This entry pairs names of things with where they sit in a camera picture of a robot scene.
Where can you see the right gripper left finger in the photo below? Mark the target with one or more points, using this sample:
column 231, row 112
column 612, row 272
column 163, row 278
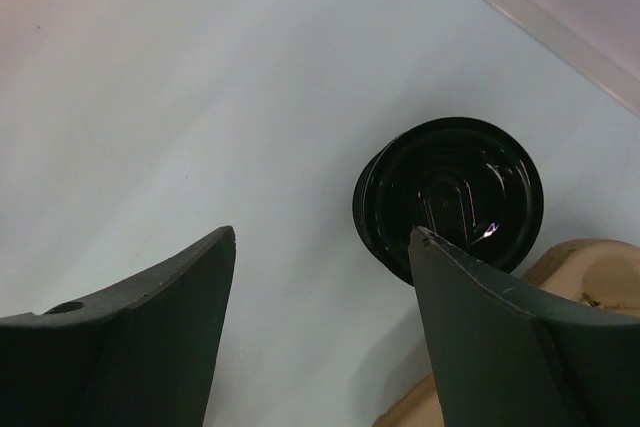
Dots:
column 141, row 352

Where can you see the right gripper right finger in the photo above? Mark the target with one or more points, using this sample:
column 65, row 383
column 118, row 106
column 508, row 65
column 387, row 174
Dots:
column 505, row 352

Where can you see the stack of black lids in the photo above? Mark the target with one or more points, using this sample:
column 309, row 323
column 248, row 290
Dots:
column 465, row 179

